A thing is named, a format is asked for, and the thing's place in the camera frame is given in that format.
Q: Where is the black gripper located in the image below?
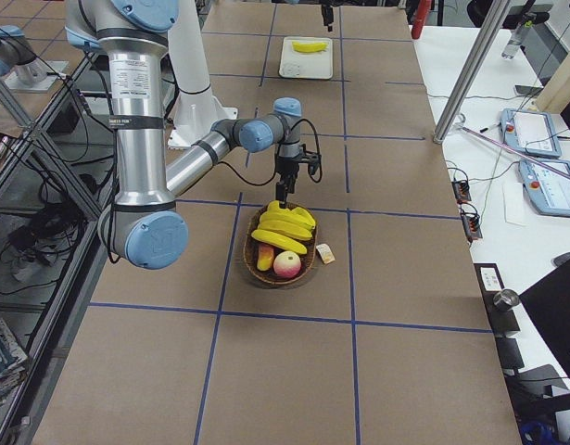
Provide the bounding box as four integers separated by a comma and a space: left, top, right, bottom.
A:
275, 143, 302, 208

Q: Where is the yellow banana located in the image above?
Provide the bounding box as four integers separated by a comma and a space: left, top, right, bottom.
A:
291, 41, 328, 54
251, 229, 308, 255
258, 220, 312, 241
260, 201, 310, 230

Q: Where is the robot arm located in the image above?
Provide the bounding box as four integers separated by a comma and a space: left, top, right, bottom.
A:
66, 1, 302, 270

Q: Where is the brown wicker basket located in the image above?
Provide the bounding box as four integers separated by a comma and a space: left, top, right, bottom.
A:
244, 203, 318, 287

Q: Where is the paper basket tag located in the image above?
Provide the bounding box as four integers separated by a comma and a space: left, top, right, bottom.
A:
316, 243, 336, 264

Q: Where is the white bear tray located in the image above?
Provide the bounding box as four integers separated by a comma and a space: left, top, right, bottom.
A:
279, 36, 334, 80

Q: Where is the orange mango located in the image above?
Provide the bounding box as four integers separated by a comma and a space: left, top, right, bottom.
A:
256, 243, 275, 272

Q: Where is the pink white apple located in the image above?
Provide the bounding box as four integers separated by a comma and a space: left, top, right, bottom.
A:
272, 250, 301, 279

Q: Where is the red fire extinguisher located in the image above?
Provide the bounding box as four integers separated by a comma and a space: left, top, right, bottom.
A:
411, 0, 432, 40

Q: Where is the plastic water bottle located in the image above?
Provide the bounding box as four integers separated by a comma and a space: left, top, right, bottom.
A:
501, 13, 536, 59

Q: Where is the upper teach pendant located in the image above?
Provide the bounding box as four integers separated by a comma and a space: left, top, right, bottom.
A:
500, 108, 562, 159

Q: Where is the teach pendant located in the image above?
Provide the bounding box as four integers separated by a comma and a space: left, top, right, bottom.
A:
519, 159, 570, 218
500, 108, 562, 159

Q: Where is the small metal cup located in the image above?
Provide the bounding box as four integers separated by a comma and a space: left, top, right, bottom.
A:
492, 288, 521, 312

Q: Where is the lower teach pendant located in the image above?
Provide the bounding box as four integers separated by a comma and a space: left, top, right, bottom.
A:
519, 159, 570, 218

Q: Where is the black computer mouse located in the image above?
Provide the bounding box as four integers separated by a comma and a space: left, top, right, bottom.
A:
551, 251, 570, 267

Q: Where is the black monitor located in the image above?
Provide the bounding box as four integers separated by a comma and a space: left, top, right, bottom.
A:
521, 260, 570, 375

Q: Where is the stack of magazines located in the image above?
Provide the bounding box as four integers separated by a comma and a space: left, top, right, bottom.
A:
0, 317, 29, 406

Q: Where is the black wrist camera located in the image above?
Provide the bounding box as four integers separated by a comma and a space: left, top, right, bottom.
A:
300, 149, 322, 177

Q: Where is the white pillar base plate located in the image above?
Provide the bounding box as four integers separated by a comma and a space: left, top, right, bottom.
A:
168, 89, 238, 150

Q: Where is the aluminium frame post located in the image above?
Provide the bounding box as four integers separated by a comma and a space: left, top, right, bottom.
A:
433, 0, 511, 144

